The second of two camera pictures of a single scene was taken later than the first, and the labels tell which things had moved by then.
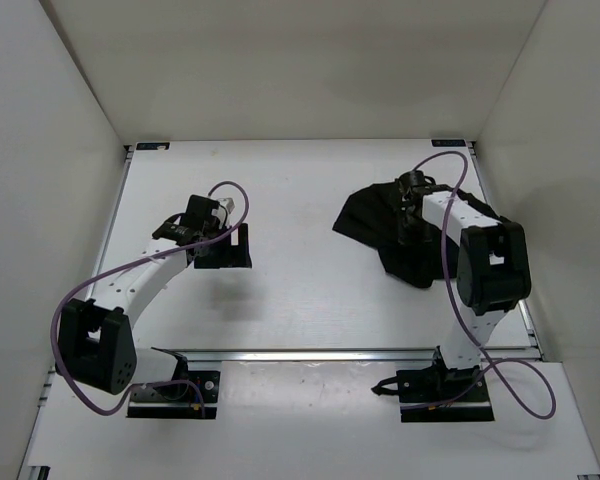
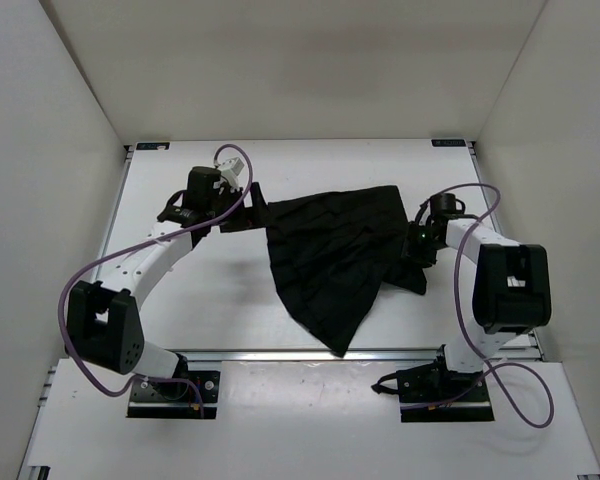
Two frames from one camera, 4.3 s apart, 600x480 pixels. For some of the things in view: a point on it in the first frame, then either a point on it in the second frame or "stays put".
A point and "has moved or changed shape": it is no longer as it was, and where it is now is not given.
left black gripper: x=232 y=255 to x=252 y=216
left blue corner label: x=153 y=146 stays put
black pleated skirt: x=375 y=217 has moved or changed shape
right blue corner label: x=448 y=143 stays put
